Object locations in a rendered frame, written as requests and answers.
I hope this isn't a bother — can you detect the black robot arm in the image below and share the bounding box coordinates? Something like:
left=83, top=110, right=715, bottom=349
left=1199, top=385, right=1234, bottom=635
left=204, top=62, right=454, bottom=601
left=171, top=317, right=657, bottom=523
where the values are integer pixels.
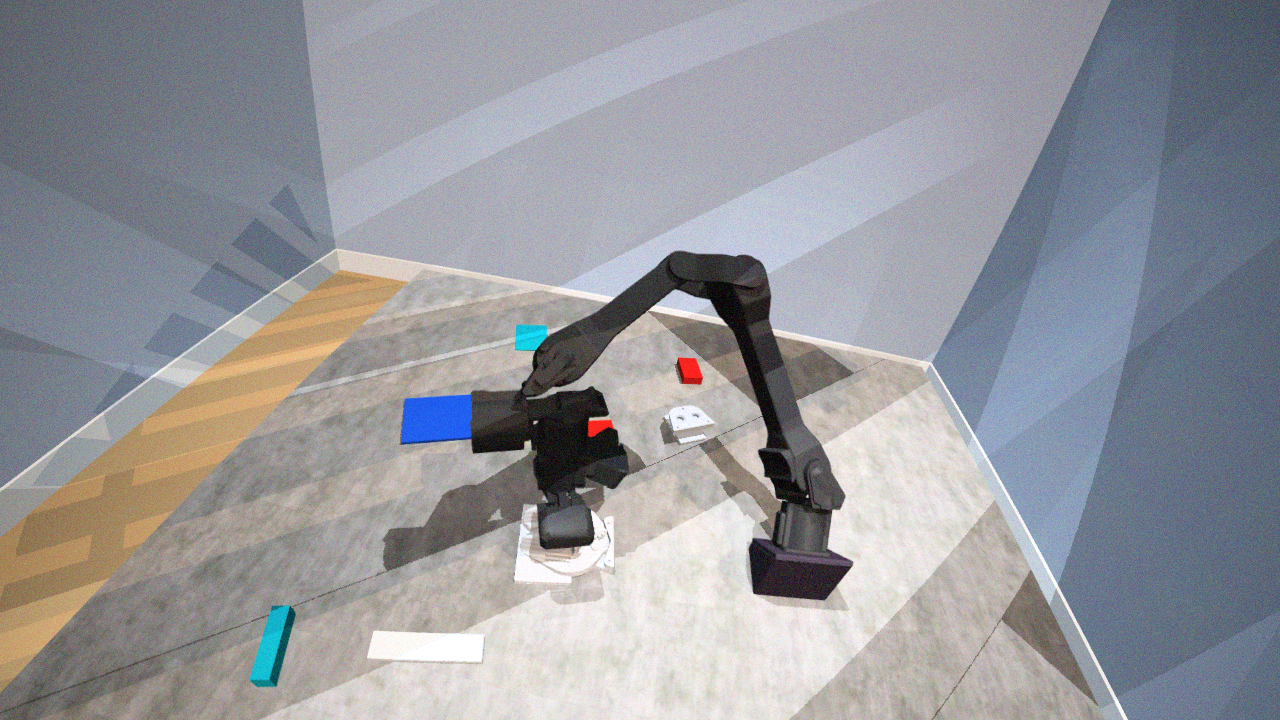
left=470, top=250, right=845, bottom=557

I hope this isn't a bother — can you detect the blue flat rectangular plate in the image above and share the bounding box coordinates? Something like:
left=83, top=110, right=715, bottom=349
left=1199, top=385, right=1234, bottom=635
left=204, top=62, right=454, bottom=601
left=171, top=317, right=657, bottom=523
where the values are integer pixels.
left=401, top=395, right=472, bottom=445

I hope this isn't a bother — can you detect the cyan rectangular bar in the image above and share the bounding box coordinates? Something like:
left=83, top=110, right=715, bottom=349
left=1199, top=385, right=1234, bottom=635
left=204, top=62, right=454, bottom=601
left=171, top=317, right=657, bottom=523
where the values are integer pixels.
left=250, top=605, right=296, bottom=687

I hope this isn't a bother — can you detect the cyan flat square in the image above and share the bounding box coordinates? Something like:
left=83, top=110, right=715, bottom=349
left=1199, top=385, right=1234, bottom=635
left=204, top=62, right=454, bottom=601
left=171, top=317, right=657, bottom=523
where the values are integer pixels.
left=515, top=324, right=547, bottom=351

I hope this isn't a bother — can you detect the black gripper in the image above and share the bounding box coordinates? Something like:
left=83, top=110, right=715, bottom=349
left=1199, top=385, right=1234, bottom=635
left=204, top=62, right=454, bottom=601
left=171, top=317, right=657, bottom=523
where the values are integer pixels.
left=531, top=423, right=595, bottom=550

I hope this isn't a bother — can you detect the red rectangular block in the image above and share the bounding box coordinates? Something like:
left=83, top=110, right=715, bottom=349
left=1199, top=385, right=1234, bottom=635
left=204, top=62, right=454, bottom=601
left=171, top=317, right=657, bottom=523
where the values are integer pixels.
left=677, top=357, right=703, bottom=384

